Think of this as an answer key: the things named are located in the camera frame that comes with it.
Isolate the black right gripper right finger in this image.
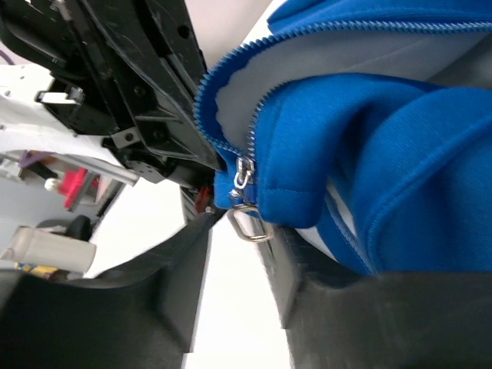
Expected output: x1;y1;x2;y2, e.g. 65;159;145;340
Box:
259;228;491;368

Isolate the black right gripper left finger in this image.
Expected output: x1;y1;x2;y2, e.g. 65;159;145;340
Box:
1;214;214;368

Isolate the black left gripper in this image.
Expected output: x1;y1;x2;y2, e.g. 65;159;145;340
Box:
1;1;222;185

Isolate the blue zip-up fleece jacket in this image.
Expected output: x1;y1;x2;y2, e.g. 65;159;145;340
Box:
194;1;491;274

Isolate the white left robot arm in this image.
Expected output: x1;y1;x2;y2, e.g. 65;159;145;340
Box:
1;1;223;188

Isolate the beige cylinder in background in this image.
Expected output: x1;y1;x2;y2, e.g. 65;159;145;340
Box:
1;227;96;274

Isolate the red clamp in background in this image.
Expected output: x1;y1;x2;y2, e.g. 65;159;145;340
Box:
44;168;100;211

